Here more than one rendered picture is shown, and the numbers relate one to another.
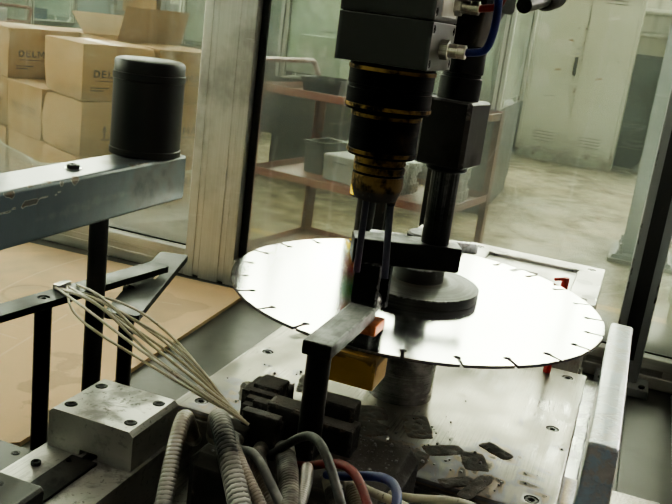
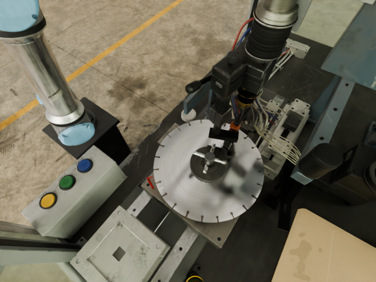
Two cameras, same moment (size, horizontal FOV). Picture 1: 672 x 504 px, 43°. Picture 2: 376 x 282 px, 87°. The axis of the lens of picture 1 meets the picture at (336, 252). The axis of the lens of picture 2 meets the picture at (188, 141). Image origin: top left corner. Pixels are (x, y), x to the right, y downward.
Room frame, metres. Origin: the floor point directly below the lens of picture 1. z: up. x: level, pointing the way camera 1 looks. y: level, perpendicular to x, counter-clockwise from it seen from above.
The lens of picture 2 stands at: (0.97, -0.06, 1.51)
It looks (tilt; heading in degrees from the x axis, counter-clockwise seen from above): 60 degrees down; 198
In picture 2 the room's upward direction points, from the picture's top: 1 degrees counter-clockwise
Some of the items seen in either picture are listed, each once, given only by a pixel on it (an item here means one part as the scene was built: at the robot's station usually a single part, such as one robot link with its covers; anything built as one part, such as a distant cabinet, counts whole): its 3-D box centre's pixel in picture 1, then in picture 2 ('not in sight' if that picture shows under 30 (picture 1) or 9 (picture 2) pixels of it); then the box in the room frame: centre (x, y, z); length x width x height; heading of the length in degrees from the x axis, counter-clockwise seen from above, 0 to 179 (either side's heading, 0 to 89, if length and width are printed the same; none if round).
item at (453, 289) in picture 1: (417, 276); (208, 162); (0.72, -0.08, 0.96); 0.11 x 0.11 x 0.03
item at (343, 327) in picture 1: (338, 366); (239, 121); (0.54, -0.01, 0.95); 0.10 x 0.03 x 0.07; 161
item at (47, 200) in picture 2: not in sight; (49, 201); (0.96, -0.51, 0.89); 0.04 x 0.04 x 0.02
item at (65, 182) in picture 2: not in sight; (67, 182); (0.89, -0.49, 0.90); 0.04 x 0.04 x 0.02
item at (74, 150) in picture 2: not in sight; (108, 158); (0.62, -0.69, 0.37); 0.40 x 0.40 x 0.75; 71
